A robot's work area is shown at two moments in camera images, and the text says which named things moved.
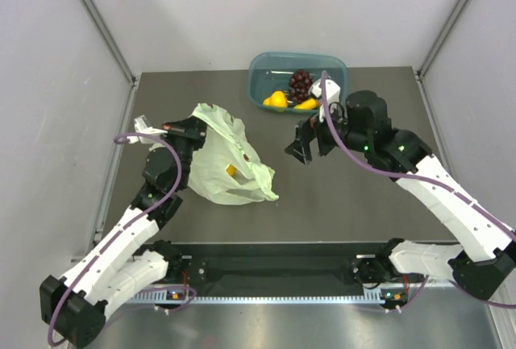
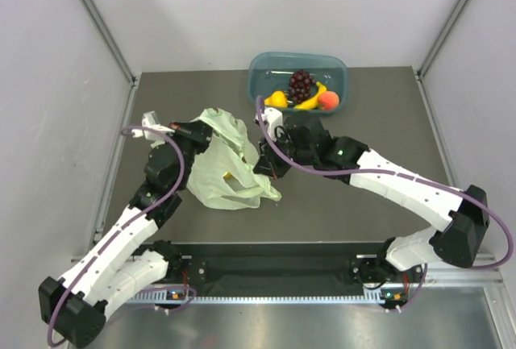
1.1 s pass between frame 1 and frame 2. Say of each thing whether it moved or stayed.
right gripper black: moved
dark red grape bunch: stayed
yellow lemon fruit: stayed
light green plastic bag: stayed
